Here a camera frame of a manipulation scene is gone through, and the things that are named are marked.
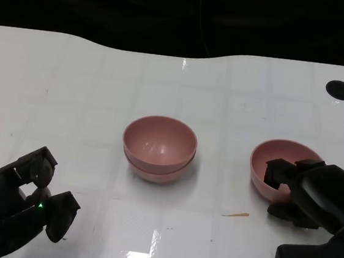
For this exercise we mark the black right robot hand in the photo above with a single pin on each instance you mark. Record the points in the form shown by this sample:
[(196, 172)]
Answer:
[(322, 194)]

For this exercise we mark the pink plastic bowl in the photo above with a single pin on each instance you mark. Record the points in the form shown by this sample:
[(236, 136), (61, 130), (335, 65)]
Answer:
[(158, 143), (283, 150), (157, 176)]

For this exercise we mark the thin orange sliver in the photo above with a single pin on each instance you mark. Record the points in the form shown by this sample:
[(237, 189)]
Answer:
[(239, 215)]

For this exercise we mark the black round table grommet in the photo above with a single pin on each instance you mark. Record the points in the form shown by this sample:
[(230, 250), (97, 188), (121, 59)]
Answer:
[(340, 89)]

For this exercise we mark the black backdrop curtain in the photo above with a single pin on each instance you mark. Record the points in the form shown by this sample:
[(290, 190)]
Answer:
[(111, 5)]

